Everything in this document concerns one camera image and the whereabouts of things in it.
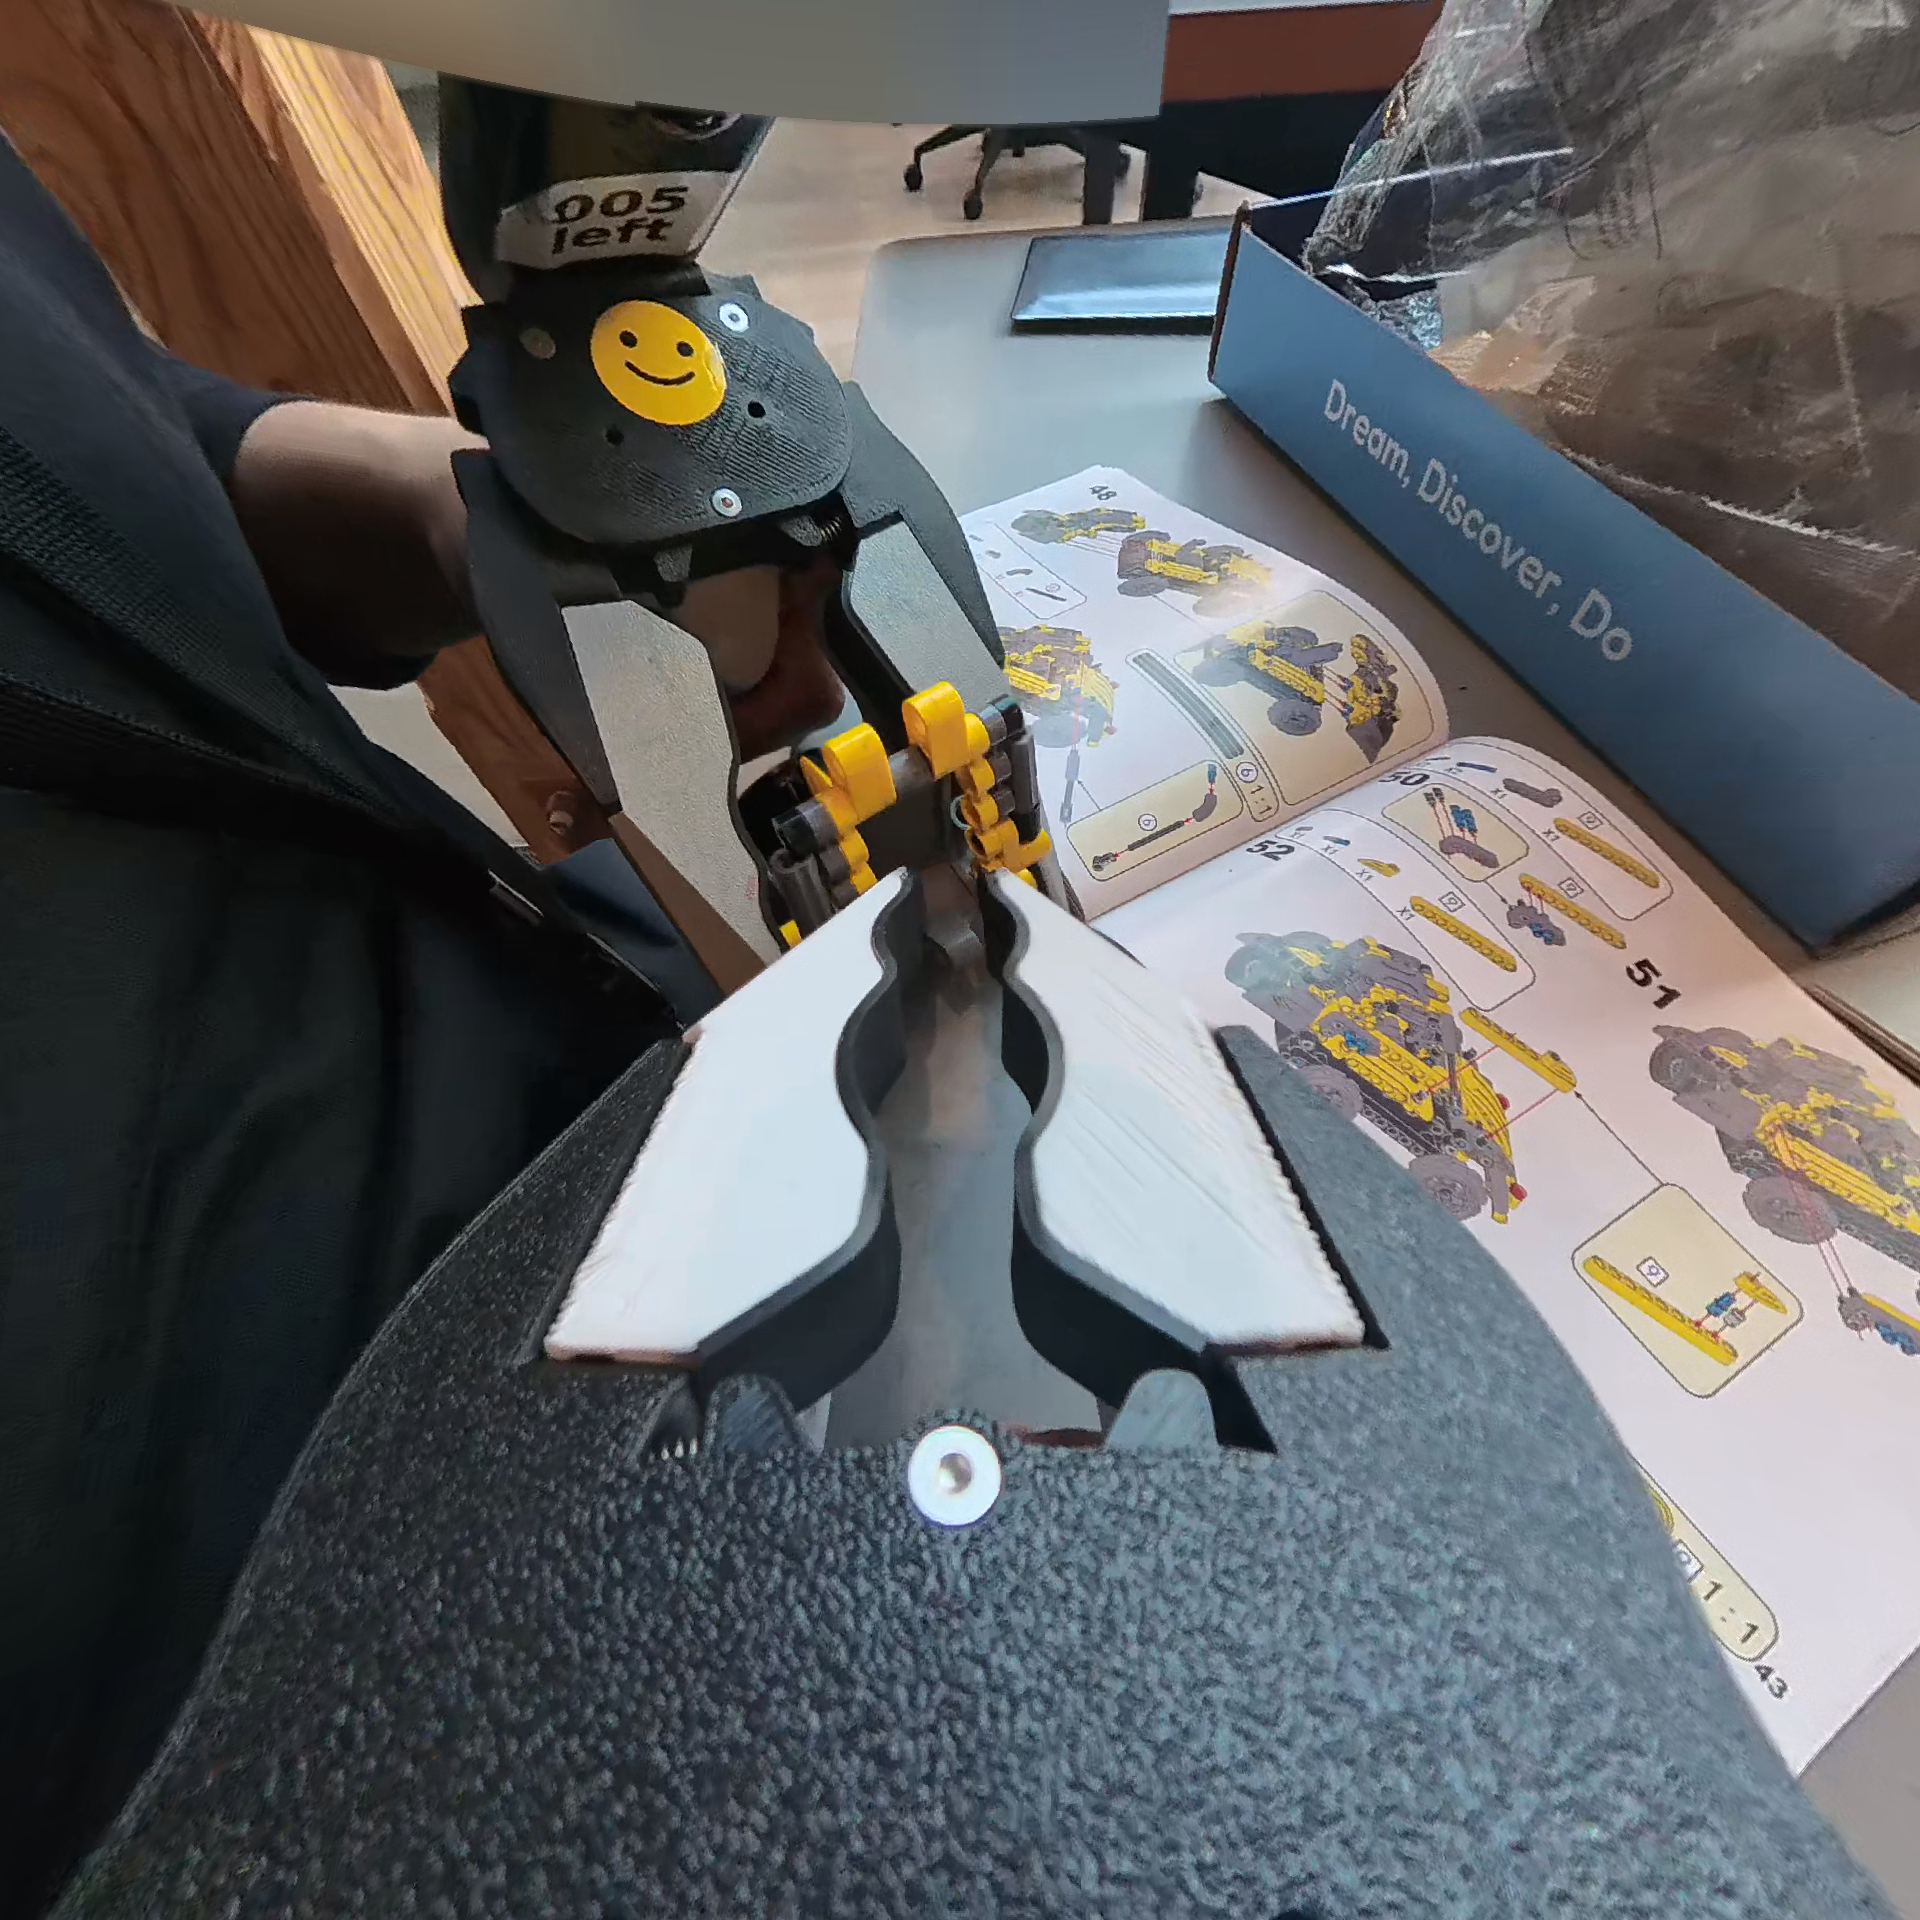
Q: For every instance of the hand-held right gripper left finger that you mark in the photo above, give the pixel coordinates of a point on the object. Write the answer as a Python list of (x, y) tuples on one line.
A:
[(735, 1185)]

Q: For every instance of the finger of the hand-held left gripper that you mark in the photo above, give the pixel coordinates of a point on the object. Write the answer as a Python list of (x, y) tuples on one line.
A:
[(660, 751), (914, 555)]

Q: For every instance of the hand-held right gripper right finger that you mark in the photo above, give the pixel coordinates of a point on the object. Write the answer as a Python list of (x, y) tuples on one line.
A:
[(1185, 1185)]

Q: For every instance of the yellow toy brick vehicle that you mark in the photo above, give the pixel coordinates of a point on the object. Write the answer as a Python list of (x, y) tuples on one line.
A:
[(931, 811)]

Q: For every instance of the grey desk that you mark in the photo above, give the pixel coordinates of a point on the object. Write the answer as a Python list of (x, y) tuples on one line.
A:
[(961, 405)]

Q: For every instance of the person's left hand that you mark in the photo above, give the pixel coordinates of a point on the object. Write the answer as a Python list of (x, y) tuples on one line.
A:
[(360, 541)]

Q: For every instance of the dark tablet on table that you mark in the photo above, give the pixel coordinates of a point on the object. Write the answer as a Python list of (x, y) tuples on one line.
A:
[(1118, 278)]

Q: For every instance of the white table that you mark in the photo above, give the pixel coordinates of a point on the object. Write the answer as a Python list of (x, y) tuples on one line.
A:
[(674, 45)]

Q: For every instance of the black office chair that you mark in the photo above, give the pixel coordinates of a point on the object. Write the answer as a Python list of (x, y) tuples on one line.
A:
[(1020, 158)]

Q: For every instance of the toy vehicle instruction booklet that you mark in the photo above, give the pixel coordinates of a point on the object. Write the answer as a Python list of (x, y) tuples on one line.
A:
[(1575, 1350)]

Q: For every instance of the wooden furniture leg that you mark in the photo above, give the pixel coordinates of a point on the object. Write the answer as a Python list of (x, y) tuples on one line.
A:
[(301, 180)]

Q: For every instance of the person's dark clothing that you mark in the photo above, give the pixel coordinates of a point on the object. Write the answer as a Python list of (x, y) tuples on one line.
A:
[(224, 1200)]

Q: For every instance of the brown table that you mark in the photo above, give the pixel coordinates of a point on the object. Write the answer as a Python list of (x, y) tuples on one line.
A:
[(1291, 52)]

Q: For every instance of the blue cardboard box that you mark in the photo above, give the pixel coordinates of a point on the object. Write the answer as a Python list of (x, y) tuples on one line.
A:
[(1575, 601)]

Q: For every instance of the clear plastic bag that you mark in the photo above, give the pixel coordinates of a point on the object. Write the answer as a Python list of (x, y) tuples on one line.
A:
[(1694, 254)]

